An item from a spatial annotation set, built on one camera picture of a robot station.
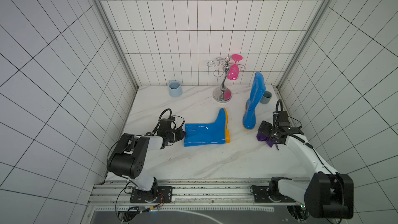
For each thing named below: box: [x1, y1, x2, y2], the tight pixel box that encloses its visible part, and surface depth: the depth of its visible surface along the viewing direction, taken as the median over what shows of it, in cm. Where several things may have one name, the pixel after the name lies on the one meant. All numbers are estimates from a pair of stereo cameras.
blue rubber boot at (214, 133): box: [184, 107, 231, 147], surface depth 91 cm
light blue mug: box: [168, 79, 183, 97], surface depth 116 cm
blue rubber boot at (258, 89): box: [242, 72, 266, 130], surface depth 97 cm
